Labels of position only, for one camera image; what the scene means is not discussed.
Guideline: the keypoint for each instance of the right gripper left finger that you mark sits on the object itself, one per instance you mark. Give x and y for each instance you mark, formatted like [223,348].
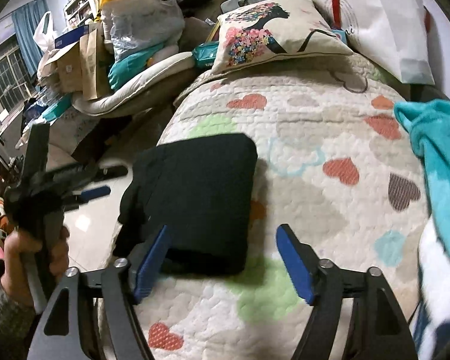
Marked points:
[66,329]

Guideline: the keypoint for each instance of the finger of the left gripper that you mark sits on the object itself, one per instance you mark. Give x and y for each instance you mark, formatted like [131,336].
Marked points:
[92,194]
[109,173]

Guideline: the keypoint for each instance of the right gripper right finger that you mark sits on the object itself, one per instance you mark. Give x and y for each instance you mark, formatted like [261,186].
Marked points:
[377,329]

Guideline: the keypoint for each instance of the black pants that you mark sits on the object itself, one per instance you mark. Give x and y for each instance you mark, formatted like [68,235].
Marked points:
[201,189]

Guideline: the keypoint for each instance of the left hand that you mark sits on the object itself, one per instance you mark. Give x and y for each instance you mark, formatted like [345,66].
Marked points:
[14,280]

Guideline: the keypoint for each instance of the brown paper bag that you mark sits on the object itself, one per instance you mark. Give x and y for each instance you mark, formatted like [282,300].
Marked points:
[95,60]

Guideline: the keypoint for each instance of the beige folded mattress pad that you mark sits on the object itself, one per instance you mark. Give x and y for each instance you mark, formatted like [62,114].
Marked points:
[162,82]

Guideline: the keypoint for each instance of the cardboard box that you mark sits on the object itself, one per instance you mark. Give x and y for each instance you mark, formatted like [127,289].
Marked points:
[63,62]

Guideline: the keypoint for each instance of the clear plastic bag bundle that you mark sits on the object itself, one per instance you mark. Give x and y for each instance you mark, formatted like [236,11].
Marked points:
[136,25]

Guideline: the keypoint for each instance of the teal tissue pack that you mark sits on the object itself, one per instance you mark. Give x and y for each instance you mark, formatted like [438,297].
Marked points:
[205,54]

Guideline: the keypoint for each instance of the white bookshelf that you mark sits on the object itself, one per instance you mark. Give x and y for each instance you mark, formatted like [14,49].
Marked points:
[77,13]

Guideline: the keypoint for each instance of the heart pattern quilt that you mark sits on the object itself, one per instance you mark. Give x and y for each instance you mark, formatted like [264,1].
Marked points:
[332,163]

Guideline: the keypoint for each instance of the blue curtain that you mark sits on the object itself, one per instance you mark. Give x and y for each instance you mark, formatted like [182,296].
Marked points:
[25,21]

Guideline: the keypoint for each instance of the teal white fleece blanket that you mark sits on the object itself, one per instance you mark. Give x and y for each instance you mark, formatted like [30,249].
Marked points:
[428,126]

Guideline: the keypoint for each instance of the floral woman print pillow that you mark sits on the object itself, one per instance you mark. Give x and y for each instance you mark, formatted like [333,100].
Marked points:
[273,30]

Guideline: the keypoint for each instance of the white paper shopping bag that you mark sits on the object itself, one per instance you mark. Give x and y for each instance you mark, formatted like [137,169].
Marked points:
[391,33]

